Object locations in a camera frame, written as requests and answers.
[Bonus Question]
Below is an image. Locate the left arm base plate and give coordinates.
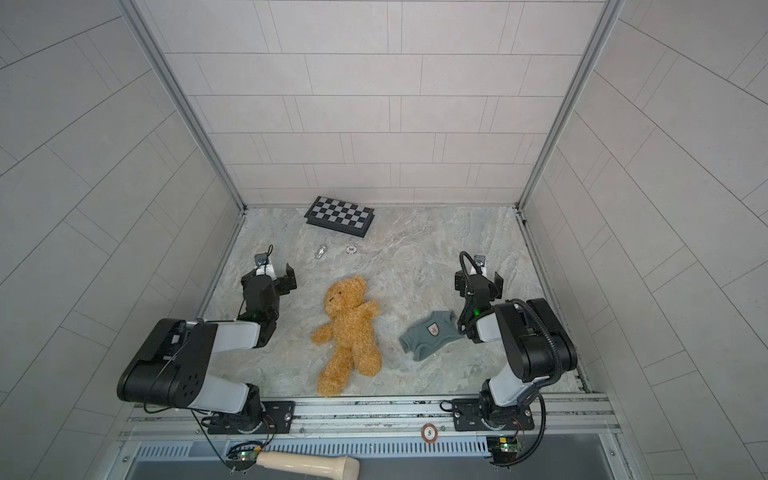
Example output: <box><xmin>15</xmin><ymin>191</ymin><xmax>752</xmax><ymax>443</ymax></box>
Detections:
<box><xmin>201</xmin><ymin>400</ymin><xmax>296</xmax><ymax>435</ymax></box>

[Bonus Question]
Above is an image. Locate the grey-green teddy sweater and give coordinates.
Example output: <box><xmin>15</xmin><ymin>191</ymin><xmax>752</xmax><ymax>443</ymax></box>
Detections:
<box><xmin>399</xmin><ymin>310</ymin><xmax>463</xmax><ymax>362</ymax></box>

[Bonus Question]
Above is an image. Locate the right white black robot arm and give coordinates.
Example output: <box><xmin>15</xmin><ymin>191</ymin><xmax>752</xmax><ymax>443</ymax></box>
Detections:
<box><xmin>455</xmin><ymin>271</ymin><xmax>578</xmax><ymax>430</ymax></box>

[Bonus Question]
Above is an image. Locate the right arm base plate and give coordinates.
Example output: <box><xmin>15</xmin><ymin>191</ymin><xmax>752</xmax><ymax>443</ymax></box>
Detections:
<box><xmin>449</xmin><ymin>397</ymin><xmax>535</xmax><ymax>432</ymax></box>

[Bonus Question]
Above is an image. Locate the left green circuit board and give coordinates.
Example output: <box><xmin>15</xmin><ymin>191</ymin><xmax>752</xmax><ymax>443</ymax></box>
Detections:
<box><xmin>226</xmin><ymin>441</ymin><xmax>264</xmax><ymax>472</ymax></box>

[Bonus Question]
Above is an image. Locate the right green circuit board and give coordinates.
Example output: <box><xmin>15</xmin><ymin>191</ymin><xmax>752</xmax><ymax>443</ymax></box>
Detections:
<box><xmin>486</xmin><ymin>436</ymin><xmax>520</xmax><ymax>466</ymax></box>

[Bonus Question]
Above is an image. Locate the aluminium mounting rail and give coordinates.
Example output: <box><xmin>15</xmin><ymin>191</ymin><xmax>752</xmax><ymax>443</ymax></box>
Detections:
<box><xmin>117</xmin><ymin>392</ymin><xmax>622</xmax><ymax>444</ymax></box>

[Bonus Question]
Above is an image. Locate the right black corrugated cable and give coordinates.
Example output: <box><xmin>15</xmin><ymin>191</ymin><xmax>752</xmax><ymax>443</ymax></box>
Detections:
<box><xmin>457</xmin><ymin>250</ymin><xmax>565</xmax><ymax>468</ymax></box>

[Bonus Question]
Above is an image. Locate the round red white sticker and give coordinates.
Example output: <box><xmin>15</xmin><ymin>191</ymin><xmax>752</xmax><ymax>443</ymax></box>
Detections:
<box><xmin>421</xmin><ymin>423</ymin><xmax>438</xmax><ymax>444</ymax></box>

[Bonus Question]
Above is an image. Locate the folded black white chessboard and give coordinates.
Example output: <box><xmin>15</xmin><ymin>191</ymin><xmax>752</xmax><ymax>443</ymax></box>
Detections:
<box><xmin>304</xmin><ymin>196</ymin><xmax>375</xmax><ymax>238</ymax></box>

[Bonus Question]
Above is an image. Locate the green circuit board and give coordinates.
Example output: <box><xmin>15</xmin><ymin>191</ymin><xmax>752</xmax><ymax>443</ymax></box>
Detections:
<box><xmin>226</xmin><ymin>441</ymin><xmax>264</xmax><ymax>472</ymax></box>
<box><xmin>486</xmin><ymin>436</ymin><xmax>520</xmax><ymax>466</ymax></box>

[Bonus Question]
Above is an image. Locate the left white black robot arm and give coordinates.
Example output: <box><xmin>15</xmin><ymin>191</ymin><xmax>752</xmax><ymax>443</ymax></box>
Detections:
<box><xmin>117</xmin><ymin>253</ymin><xmax>297</xmax><ymax>435</ymax></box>

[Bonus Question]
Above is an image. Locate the beige wooden handle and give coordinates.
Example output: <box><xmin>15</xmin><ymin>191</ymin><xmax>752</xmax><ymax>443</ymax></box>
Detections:
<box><xmin>256</xmin><ymin>452</ymin><xmax>361</xmax><ymax>480</ymax></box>

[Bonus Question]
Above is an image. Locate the tan teddy bear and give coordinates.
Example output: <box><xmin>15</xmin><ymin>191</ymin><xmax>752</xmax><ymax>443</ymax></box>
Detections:
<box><xmin>311</xmin><ymin>276</ymin><xmax>382</xmax><ymax>397</ymax></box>

